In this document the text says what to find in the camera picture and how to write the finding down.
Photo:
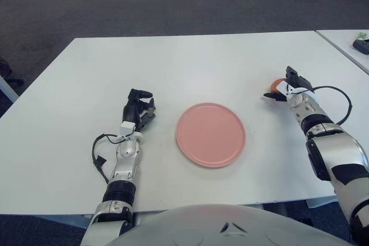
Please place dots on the green packet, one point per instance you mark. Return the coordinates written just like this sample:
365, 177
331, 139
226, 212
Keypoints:
361, 36

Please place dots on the silver robot torso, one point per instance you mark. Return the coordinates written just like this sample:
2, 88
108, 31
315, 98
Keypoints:
230, 228

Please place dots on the pink round plate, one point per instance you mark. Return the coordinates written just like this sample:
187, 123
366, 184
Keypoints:
211, 135

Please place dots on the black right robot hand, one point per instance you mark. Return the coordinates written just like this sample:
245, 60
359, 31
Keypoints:
299, 80

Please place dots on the white furniture leg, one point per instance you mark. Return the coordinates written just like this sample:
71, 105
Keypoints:
8, 89

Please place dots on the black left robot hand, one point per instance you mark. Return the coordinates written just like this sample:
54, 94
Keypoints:
129, 109

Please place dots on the grey handheld controller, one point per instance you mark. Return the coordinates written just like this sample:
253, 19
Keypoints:
361, 46

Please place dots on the white table frame beam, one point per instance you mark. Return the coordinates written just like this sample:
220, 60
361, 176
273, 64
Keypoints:
321, 201

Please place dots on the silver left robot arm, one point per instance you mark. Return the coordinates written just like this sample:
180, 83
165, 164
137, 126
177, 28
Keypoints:
127, 151

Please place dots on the red yellow apple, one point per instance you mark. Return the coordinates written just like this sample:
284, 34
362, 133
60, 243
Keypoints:
274, 83

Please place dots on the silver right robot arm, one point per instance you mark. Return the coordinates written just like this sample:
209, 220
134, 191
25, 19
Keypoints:
331, 148

